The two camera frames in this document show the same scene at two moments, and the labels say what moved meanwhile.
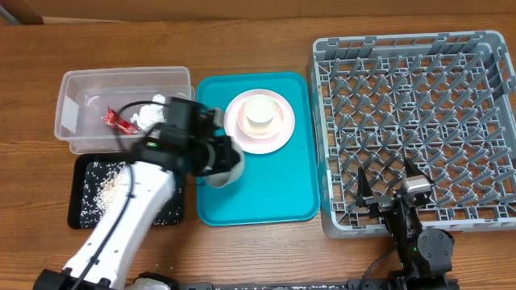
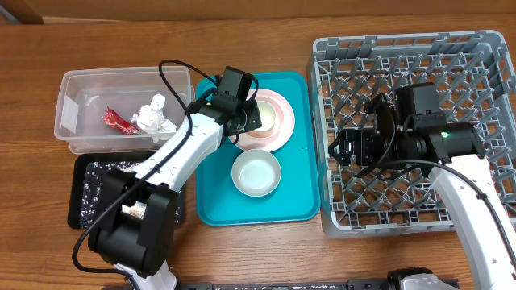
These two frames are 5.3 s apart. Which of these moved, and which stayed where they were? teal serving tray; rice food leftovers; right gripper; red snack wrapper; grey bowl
Moved: grey bowl; right gripper
Stayed: red snack wrapper; rice food leftovers; teal serving tray
